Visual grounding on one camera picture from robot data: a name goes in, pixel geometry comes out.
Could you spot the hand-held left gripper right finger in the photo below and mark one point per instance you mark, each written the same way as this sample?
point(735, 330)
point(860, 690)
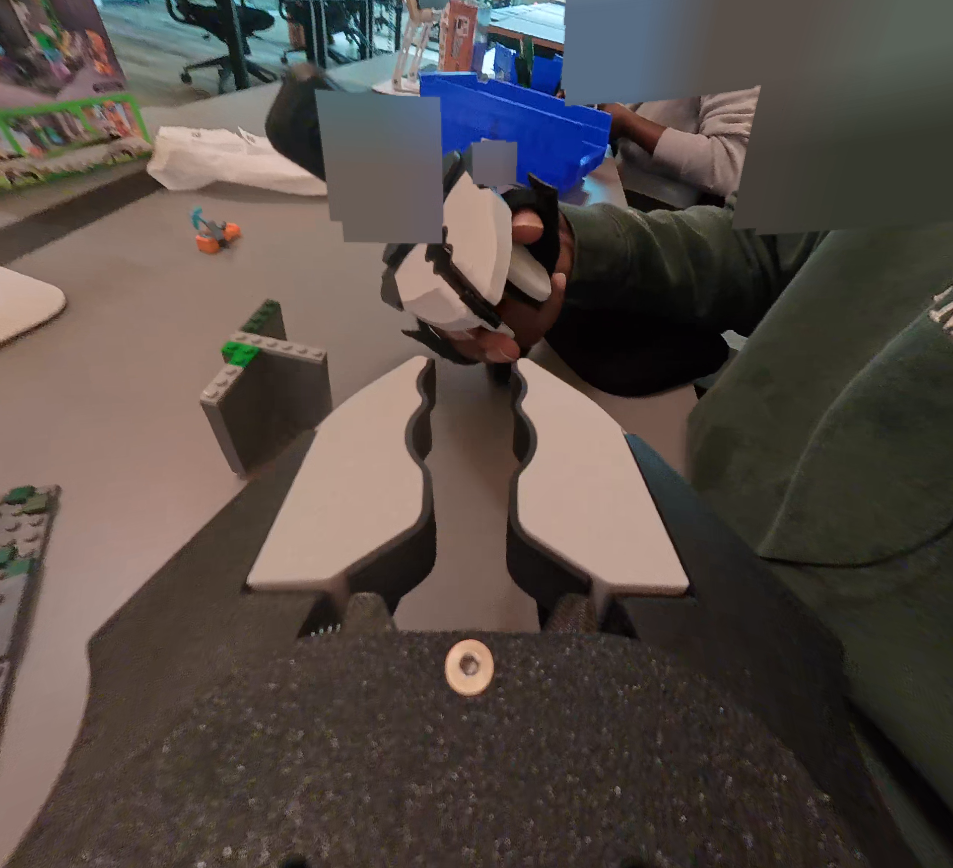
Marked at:
point(588, 495)

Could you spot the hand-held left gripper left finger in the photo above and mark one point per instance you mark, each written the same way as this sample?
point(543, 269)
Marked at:
point(350, 495)

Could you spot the another person's forearm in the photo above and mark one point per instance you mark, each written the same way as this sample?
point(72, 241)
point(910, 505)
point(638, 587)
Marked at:
point(700, 138)

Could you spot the grey desk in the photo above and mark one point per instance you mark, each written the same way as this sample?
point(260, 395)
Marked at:
point(134, 332)

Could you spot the person's right hand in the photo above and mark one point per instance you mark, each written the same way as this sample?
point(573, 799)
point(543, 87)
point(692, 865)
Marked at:
point(532, 320)

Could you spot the black office chair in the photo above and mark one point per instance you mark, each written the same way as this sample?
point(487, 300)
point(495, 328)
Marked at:
point(216, 11)

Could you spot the small orange brick build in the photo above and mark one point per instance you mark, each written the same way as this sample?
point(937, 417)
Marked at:
point(208, 242)

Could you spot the orange cardboard box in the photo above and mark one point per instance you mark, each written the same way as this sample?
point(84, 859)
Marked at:
point(456, 37)

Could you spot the blue plastic bin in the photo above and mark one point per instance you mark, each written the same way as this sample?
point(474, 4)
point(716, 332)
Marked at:
point(547, 75)
point(514, 108)

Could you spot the green toy set box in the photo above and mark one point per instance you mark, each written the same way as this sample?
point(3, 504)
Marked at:
point(67, 63)

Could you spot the person's green sweater torso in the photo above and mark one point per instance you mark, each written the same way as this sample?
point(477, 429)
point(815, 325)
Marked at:
point(856, 436)

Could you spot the white stand base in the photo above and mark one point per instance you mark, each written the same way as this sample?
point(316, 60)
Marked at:
point(22, 302)

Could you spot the dark baseplate brick build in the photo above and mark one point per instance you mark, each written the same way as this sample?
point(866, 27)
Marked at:
point(26, 548)

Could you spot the grey brick wall corner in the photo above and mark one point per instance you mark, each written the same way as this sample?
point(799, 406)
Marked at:
point(275, 406)

